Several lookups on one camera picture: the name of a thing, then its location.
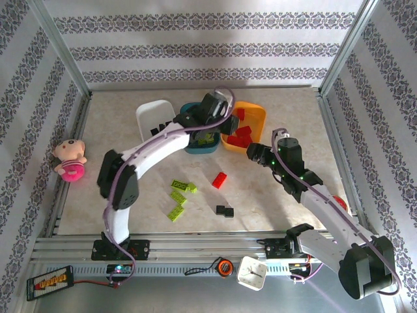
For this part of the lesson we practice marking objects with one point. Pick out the red round button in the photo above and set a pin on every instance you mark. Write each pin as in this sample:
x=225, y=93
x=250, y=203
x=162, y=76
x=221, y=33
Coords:
x=340, y=201

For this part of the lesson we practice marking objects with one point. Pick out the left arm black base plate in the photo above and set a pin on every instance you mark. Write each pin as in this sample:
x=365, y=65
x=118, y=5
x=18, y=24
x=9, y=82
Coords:
x=143, y=247

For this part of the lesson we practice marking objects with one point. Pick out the controller board with LEDs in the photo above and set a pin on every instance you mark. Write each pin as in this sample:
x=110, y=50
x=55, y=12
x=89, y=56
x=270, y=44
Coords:
x=119, y=269

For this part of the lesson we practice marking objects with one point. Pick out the aluminium side rail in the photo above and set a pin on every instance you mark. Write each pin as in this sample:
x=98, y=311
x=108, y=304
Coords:
x=83, y=114
x=335, y=130

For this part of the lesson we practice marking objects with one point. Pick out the small lime green lego brick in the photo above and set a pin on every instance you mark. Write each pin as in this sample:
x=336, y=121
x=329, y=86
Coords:
x=192, y=187

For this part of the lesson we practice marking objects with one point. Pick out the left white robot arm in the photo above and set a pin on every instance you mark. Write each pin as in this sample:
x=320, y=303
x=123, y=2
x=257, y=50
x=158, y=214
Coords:
x=156, y=146

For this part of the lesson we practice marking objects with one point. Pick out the pink plush doll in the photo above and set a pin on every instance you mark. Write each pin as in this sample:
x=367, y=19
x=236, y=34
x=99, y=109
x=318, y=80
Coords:
x=70, y=159

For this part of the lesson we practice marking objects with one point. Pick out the white plastic container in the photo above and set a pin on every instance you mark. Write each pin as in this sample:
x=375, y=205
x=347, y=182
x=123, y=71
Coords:
x=146, y=114

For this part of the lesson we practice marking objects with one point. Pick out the yellow plastic container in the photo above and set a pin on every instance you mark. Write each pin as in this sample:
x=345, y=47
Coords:
x=255, y=120

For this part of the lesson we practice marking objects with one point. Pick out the aluminium frame post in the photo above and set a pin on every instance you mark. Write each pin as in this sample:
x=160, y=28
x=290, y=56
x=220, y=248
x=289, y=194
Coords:
x=349, y=44
x=60, y=40

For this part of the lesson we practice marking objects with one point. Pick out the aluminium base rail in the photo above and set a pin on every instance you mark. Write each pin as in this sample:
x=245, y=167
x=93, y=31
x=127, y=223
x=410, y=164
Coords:
x=202, y=244

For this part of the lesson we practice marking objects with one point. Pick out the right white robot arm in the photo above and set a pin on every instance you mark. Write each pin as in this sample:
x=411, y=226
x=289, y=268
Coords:
x=329, y=212

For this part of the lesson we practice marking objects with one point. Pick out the slotted metal strip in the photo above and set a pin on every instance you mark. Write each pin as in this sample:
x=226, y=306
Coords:
x=163, y=269

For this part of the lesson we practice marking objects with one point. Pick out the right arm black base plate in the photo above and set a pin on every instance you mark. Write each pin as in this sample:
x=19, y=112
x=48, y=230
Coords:
x=273, y=251

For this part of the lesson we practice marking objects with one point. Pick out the white square clock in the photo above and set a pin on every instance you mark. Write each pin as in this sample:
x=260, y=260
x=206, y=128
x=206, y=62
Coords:
x=251, y=273

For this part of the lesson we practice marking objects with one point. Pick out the long red lego brick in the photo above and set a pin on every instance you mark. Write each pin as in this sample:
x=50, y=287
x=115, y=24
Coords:
x=220, y=180

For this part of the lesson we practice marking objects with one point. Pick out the black power distribution board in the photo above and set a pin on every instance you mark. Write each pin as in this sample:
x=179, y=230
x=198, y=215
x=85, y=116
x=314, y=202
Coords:
x=49, y=282

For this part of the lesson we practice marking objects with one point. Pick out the long green lego brick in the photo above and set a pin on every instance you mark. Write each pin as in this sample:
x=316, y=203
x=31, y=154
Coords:
x=179, y=185

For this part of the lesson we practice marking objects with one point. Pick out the aluminium back rail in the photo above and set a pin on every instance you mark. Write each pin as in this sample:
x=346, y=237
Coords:
x=195, y=87

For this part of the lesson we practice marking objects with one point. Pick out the teal plastic container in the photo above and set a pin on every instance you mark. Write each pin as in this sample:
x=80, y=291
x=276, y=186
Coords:
x=202, y=150

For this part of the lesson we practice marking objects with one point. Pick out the orange black tape measure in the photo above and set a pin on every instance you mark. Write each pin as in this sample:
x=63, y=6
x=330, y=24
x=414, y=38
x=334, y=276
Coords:
x=224, y=266

